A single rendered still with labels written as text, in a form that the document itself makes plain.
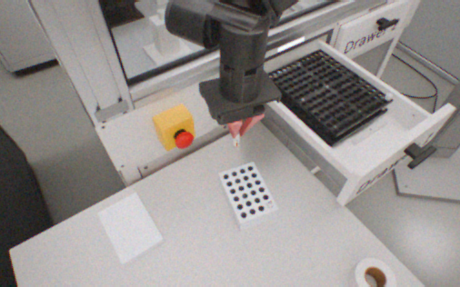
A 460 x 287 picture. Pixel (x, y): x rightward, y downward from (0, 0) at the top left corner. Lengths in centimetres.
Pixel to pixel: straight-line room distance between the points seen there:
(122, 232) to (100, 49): 35
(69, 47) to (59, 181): 135
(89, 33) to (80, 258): 42
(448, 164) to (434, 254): 51
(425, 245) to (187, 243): 126
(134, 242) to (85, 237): 11
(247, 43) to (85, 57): 26
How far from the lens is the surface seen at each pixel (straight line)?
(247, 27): 36
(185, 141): 62
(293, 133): 66
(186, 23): 39
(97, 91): 56
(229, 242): 64
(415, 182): 180
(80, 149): 189
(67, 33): 50
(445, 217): 182
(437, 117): 72
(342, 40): 90
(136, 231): 66
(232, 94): 41
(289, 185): 71
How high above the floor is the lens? 136
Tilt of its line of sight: 52 degrees down
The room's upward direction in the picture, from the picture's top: straight up
